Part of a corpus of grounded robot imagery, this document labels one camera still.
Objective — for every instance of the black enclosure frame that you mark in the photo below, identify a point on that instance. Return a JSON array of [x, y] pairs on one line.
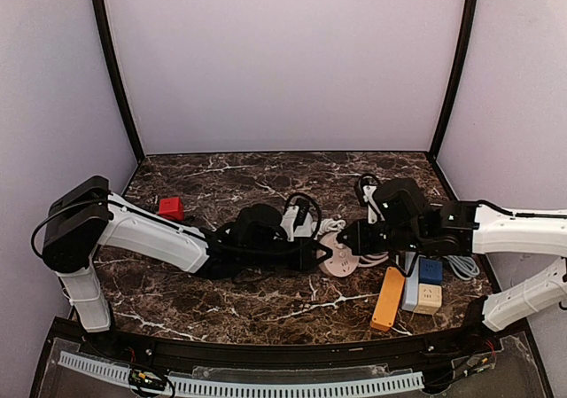
[[399, 220]]

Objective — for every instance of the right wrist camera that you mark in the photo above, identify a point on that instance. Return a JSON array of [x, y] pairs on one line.
[[364, 188]]

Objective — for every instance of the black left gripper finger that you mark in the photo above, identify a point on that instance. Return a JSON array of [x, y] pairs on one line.
[[322, 262], [319, 249]]

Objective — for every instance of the orange power strip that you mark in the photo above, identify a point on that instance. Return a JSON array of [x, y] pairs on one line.
[[388, 300]]

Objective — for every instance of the white slotted cable duct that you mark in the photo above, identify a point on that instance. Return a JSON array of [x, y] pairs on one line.
[[218, 382]]

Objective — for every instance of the pink round socket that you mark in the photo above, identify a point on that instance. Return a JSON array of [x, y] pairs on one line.
[[342, 263]]

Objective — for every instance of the red cube socket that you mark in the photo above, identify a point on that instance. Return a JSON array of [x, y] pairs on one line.
[[171, 209]]

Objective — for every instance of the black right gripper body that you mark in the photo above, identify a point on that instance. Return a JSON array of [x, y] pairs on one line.
[[361, 238]]

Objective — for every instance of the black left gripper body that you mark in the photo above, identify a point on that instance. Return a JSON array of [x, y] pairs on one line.
[[302, 256]]

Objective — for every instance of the light blue power strip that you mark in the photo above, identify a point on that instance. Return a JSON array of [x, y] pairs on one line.
[[410, 293]]

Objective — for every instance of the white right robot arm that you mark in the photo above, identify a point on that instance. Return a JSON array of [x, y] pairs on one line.
[[482, 228]]

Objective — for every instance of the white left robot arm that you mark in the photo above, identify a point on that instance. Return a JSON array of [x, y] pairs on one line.
[[90, 216]]

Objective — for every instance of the beige cube socket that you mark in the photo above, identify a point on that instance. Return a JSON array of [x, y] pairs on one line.
[[429, 299]]

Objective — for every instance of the dark blue cube socket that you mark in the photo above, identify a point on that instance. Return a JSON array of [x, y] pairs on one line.
[[430, 272]]

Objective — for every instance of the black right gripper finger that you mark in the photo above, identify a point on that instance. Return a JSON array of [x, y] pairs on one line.
[[345, 248], [349, 234]]

